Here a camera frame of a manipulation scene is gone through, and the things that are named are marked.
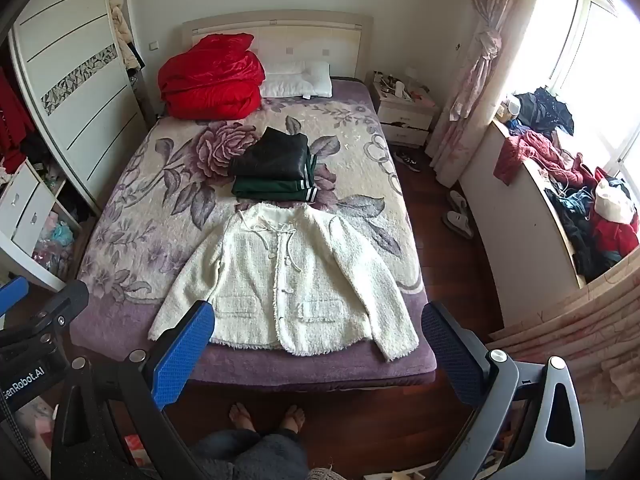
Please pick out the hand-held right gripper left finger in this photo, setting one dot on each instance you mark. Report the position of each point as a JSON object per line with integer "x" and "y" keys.
{"x": 185, "y": 355}

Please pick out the pink floral loose curtain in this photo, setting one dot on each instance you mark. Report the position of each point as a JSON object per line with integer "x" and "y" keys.
{"x": 575, "y": 340}

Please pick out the white fuzzy jacket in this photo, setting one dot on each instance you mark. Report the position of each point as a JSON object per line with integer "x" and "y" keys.
{"x": 295, "y": 280}

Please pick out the folded green striped garment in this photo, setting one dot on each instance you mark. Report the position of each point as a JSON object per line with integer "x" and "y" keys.
{"x": 270, "y": 187}

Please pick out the folded black jacket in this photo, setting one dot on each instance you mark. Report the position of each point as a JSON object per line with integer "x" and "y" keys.
{"x": 272, "y": 155}

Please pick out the hanging beige garment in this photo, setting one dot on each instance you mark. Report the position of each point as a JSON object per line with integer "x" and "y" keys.
{"x": 124, "y": 35}

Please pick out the dark shoes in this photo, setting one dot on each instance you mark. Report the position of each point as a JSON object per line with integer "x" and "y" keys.
{"x": 409, "y": 161}

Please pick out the red quilt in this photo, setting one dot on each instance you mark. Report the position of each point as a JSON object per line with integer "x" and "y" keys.
{"x": 210, "y": 77}

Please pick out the pink floral tied curtain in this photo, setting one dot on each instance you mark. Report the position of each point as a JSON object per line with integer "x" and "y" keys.
{"x": 480, "y": 60}

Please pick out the window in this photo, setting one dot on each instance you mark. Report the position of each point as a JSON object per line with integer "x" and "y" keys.
{"x": 600, "y": 45}

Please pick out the person's foot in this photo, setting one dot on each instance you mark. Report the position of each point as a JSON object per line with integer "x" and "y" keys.
{"x": 241, "y": 417}
{"x": 292, "y": 417}

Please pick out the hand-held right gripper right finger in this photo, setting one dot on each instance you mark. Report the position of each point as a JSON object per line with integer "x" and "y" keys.
{"x": 452, "y": 355}

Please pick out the white window ledge cabinet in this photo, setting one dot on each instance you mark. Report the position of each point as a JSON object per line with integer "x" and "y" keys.
{"x": 505, "y": 240}

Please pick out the person's right foot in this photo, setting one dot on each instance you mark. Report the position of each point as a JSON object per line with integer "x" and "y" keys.
{"x": 292, "y": 417}

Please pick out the cream bed headboard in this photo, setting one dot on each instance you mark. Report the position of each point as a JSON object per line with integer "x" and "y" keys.
{"x": 300, "y": 37}

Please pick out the floral purple bed blanket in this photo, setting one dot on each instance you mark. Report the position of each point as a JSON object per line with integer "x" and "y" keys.
{"x": 150, "y": 175}

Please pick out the person's left foot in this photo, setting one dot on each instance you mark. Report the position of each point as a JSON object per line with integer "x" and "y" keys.
{"x": 241, "y": 417}

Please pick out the white nightstand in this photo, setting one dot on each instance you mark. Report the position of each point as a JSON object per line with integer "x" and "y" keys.
{"x": 405, "y": 115}

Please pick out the white drawer unit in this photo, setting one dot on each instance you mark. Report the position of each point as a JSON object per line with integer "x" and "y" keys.
{"x": 25, "y": 220}

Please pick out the hanging red clothes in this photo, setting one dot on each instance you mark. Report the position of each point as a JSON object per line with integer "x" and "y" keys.
{"x": 12, "y": 115}

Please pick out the pile of clothes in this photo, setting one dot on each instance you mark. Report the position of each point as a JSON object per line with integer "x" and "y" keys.
{"x": 575, "y": 180}

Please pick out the person's legs in dark trousers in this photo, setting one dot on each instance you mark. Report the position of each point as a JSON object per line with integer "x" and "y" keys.
{"x": 250, "y": 455}

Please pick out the white round hat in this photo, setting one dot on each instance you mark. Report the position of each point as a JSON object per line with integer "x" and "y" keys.
{"x": 614, "y": 202}

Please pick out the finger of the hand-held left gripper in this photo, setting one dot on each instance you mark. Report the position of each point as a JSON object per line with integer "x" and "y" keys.
{"x": 60, "y": 305}
{"x": 12, "y": 294}

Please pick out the white pillow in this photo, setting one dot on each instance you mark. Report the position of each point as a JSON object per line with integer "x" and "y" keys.
{"x": 295, "y": 80}

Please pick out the white wardrobe with drawers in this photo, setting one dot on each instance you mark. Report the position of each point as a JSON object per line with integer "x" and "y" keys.
{"x": 80, "y": 75}

